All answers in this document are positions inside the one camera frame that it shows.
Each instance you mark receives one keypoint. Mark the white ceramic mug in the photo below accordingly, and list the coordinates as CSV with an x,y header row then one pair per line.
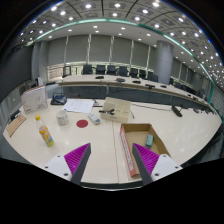
x,y
62,117

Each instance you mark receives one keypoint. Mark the long curved conference desk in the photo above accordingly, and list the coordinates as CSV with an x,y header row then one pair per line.
x,y
99,87

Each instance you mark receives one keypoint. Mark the open brown cardboard box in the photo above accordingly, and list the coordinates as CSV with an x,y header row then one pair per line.
x,y
137,133

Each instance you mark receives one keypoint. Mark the teal small box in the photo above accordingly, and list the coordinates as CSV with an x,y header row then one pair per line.
x,y
149,141

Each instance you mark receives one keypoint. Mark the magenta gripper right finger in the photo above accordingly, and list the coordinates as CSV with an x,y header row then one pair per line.
x,y
146,161

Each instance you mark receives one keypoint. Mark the red round coaster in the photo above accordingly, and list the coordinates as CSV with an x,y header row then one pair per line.
x,y
82,123

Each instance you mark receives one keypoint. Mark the black office chair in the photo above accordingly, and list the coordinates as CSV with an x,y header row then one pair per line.
x,y
100,70
111,70
87,69
133,73
123,71

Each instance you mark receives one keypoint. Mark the black desk telephone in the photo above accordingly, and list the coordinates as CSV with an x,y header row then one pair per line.
x,y
58,100

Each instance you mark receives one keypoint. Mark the yellow-capped drink bottle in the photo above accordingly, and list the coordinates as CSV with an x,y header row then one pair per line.
x,y
44,131

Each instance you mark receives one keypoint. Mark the brown cardboard sheet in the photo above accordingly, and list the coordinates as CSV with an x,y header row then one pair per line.
x,y
13,126

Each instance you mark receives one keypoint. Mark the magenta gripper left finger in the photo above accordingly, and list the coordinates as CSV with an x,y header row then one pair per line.
x,y
77,160

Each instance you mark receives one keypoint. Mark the round grey column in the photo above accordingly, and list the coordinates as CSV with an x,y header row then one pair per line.
x,y
163,61

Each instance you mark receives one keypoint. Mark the beige cardboard box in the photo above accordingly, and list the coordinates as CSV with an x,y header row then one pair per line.
x,y
116,110

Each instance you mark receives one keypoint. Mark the black power strip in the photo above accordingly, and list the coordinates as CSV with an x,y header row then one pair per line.
x,y
176,111

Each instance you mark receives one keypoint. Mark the white remote control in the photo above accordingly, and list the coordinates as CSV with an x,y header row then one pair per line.
x,y
94,118

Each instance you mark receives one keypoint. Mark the white paper sheets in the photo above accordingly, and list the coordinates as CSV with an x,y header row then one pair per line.
x,y
78,105

